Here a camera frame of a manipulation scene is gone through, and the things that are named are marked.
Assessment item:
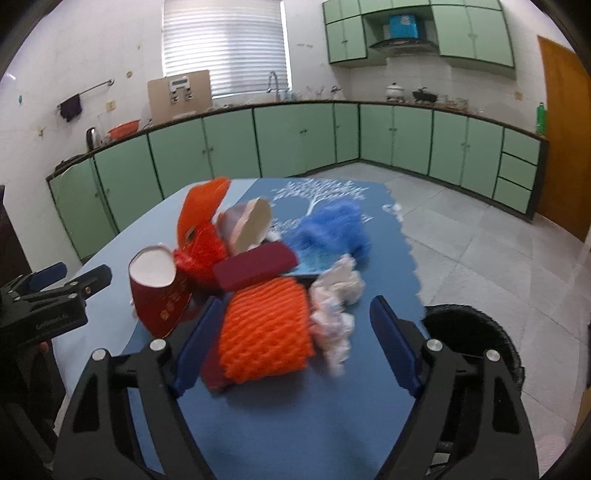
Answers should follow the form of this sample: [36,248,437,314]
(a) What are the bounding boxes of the green lower kitchen cabinets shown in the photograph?
[47,101,549,261]

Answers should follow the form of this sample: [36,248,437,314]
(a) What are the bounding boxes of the steel kitchen faucet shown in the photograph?
[267,71,281,102]

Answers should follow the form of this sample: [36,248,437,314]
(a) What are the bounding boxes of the red paper cup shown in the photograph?
[128,245,191,338]

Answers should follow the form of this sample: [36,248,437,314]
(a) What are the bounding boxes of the orange red plastic wrapper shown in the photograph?
[173,177,230,289]

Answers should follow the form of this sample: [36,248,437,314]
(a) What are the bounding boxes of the steel kettle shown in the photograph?
[85,127,102,152]

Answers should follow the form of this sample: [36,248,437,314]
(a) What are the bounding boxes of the red plastic basin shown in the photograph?
[108,120,140,141]

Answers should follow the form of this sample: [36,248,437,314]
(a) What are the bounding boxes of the dark hanging towel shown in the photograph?
[58,94,82,122]

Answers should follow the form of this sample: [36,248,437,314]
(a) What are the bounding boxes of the dark red flat box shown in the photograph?
[213,241,298,292]

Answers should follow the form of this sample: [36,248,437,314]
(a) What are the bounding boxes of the crumpled white tissue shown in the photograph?
[308,254,366,377]

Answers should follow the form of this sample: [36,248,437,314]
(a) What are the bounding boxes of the orange foam fruit net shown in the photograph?
[217,277,315,384]

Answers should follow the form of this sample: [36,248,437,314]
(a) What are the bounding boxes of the brown cardboard box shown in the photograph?
[147,70,213,125]

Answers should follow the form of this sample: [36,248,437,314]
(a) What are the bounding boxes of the blue mesh scrubber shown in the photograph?
[284,199,372,268]

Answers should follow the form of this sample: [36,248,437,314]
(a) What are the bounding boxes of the brown wooden door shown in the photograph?
[538,37,590,241]

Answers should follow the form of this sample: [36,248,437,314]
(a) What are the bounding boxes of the window blinds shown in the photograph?
[161,1,291,98]

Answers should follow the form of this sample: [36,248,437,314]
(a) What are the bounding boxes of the green bottle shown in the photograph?
[536,102,547,136]

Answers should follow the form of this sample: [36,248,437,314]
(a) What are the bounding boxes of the black wok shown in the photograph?
[412,87,438,104]

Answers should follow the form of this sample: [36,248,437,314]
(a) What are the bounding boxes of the white cooking pot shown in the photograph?
[386,82,407,103]

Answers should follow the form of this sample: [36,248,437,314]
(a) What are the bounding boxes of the range hood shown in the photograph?
[370,38,440,57]

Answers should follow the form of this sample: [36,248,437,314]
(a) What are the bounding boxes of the blue box above hood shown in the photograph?
[389,14,420,39]

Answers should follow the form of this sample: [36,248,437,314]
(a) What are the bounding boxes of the wall towel bar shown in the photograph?
[77,78,115,96]

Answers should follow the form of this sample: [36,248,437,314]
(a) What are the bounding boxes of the green upper wall cabinets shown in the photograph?
[322,0,516,79]

